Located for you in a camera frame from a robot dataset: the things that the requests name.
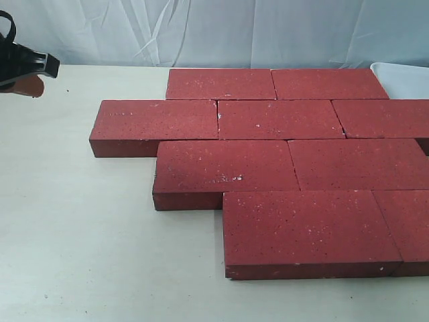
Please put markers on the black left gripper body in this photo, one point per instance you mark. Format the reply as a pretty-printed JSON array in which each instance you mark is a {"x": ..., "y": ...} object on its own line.
[{"x": 19, "y": 62}]

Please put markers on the large front red brick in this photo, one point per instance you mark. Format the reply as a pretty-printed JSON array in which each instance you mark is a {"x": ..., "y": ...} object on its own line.
[{"x": 306, "y": 234}]

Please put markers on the white plastic tray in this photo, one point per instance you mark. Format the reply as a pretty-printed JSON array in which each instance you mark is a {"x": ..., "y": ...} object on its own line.
[{"x": 402, "y": 81}]

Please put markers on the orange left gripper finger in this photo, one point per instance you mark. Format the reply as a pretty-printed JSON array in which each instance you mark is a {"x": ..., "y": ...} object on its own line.
[{"x": 31, "y": 86}]

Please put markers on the wrinkled white backdrop cloth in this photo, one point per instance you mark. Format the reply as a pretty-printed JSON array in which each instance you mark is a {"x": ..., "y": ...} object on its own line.
[{"x": 225, "y": 34}]

